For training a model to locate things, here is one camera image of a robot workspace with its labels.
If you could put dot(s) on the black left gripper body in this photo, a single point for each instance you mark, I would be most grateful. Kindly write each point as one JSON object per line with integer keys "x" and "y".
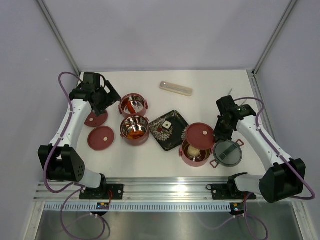
{"x": 103, "y": 101}

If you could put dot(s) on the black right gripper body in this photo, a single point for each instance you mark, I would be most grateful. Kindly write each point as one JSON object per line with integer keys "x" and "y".
{"x": 222, "y": 132}

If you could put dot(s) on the red sausage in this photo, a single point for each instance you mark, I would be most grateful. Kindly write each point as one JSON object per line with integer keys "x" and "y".
{"x": 130, "y": 107}

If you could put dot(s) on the dark red lid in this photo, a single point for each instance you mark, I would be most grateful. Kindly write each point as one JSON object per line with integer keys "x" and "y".
{"x": 95, "y": 121}
{"x": 101, "y": 138}
{"x": 200, "y": 136}

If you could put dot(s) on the metal food tongs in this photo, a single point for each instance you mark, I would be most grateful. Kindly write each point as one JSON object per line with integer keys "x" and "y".
{"x": 229, "y": 93}

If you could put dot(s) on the orange roasted meat piece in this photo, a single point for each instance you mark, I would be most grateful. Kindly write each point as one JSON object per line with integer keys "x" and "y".
{"x": 131, "y": 135}

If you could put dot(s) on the white steamed bun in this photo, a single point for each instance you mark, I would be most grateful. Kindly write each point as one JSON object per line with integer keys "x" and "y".
{"x": 193, "y": 152}

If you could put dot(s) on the orange fried chicken piece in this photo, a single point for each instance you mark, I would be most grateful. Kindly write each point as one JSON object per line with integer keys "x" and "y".
{"x": 139, "y": 133}

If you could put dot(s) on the pink bowl with handles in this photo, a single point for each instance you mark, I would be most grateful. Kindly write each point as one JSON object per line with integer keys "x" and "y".
{"x": 198, "y": 161}

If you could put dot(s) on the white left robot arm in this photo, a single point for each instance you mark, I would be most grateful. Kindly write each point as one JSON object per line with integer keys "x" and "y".
{"x": 62, "y": 166}

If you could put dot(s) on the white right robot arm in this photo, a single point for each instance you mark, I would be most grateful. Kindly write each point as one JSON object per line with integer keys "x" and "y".
{"x": 284, "y": 177}

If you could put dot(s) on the pink bowl back left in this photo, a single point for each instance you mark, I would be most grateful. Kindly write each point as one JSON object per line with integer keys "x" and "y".
{"x": 139, "y": 103}

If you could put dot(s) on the dark pink bowl front left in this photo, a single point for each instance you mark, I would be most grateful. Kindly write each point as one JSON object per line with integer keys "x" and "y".
{"x": 132, "y": 124}

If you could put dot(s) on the black floral square plate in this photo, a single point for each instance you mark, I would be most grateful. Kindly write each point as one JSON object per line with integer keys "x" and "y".
{"x": 171, "y": 138}

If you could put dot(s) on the beige cutlery case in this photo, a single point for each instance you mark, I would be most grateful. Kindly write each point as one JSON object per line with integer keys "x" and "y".
{"x": 177, "y": 89}

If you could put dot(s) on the white sushi cube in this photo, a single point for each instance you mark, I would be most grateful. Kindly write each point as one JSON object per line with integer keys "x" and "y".
{"x": 167, "y": 125}

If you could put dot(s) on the grey transparent lid red handles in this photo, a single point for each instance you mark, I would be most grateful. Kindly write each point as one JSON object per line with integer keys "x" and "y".
{"x": 227, "y": 153}

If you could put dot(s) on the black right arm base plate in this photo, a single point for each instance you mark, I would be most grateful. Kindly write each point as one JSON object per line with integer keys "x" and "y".
{"x": 223, "y": 192}

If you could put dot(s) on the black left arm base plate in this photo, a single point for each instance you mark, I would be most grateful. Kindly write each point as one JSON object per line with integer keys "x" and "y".
{"x": 113, "y": 191}

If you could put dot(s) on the aluminium front rail frame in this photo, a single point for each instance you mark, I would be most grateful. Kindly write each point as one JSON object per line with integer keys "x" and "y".
{"x": 152, "y": 189}

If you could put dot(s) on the left aluminium post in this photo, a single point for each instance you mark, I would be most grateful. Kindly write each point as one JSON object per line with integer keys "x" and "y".
{"x": 57, "y": 34}

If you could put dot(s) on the aluminium post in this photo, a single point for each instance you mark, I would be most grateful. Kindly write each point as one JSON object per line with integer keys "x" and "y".
{"x": 57, "y": 34}
{"x": 274, "y": 36}

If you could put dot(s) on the slotted white cable duct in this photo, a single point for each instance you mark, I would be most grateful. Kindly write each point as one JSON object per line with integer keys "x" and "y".
{"x": 162, "y": 207}

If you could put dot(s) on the right aluminium post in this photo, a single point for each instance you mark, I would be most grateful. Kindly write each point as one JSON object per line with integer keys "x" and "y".
{"x": 274, "y": 36}

